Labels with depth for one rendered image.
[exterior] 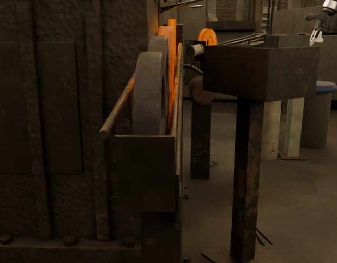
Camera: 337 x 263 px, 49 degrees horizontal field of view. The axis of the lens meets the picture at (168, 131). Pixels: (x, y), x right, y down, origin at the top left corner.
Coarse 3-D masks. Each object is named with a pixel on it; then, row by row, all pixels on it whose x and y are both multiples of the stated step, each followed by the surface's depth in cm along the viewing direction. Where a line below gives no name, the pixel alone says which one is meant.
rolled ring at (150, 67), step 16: (144, 64) 48; (160, 64) 48; (144, 80) 46; (160, 80) 47; (144, 96) 46; (160, 96) 47; (144, 112) 45; (160, 112) 48; (144, 128) 46; (160, 128) 48
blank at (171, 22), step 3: (168, 21) 152; (171, 21) 152; (174, 21) 152; (168, 24) 151; (171, 24) 151; (174, 24) 151; (174, 27) 150; (174, 30) 150; (174, 33) 149; (174, 36) 149; (174, 39) 150; (174, 42) 150; (174, 45) 151; (174, 48) 152; (174, 51) 153; (174, 54) 155
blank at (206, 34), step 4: (200, 32) 201; (204, 32) 199; (208, 32) 201; (212, 32) 205; (200, 36) 199; (204, 36) 199; (208, 36) 202; (212, 36) 205; (200, 40) 199; (204, 40) 200; (208, 40) 208; (212, 40) 206; (216, 40) 210; (208, 44) 209; (212, 44) 207; (216, 44) 210
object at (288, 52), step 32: (224, 64) 107; (256, 64) 97; (288, 64) 98; (256, 96) 99; (288, 96) 101; (256, 128) 115; (256, 160) 118; (256, 192) 121; (256, 224) 125; (224, 256) 129; (256, 256) 129
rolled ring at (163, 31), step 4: (160, 28) 84; (164, 28) 84; (168, 28) 84; (172, 28) 84; (160, 32) 82; (164, 32) 82; (168, 32) 82; (172, 32) 83; (168, 36) 81; (172, 36) 82; (168, 40) 81; (172, 40) 82; (168, 44) 80; (172, 44) 82; (172, 48) 82; (172, 52) 83; (172, 56) 94; (172, 60) 95; (172, 64) 95; (172, 68) 95; (172, 72) 95; (172, 76) 95; (172, 80) 94; (172, 84) 85; (172, 88) 85; (172, 92) 86; (172, 96) 86; (172, 100) 86
